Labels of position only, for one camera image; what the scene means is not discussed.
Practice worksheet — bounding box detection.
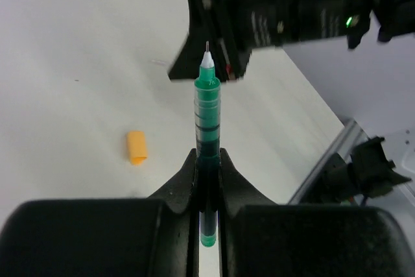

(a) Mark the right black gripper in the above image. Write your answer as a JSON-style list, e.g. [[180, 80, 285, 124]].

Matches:
[[168, 0, 324, 81]]

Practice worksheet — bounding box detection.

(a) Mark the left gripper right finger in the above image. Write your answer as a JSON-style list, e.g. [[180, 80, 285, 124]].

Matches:
[[219, 149, 414, 276]]

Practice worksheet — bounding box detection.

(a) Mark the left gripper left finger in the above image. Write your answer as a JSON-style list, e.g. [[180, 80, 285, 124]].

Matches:
[[1, 151, 198, 276]]

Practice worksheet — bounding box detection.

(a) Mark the green pen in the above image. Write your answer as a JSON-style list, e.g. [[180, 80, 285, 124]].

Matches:
[[194, 42, 221, 247]]

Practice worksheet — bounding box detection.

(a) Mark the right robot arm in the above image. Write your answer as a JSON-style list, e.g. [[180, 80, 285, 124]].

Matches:
[[168, 0, 414, 82]]

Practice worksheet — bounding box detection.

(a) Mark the orange pen cap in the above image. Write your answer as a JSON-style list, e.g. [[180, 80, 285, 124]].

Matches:
[[126, 131, 148, 165]]

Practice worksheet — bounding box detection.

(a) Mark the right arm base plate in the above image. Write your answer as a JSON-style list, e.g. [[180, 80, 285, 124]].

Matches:
[[311, 136, 412, 206]]

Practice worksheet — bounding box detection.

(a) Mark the aluminium mounting rail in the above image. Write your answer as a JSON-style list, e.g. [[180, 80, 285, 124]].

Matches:
[[288, 120, 368, 204]]

